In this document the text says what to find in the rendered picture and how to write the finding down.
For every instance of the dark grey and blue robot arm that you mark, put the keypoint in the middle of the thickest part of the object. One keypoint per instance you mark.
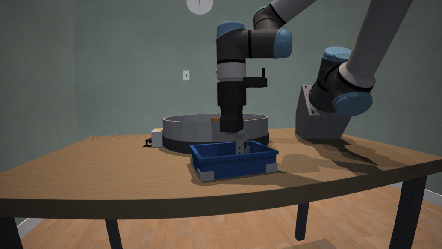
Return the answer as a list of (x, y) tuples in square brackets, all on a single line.
[(346, 77)]

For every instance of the blue open crate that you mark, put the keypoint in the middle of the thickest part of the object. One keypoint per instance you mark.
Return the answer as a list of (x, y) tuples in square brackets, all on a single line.
[(218, 160)]

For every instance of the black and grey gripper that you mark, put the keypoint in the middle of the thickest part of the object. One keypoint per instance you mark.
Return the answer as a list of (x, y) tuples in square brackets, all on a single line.
[(231, 97)]

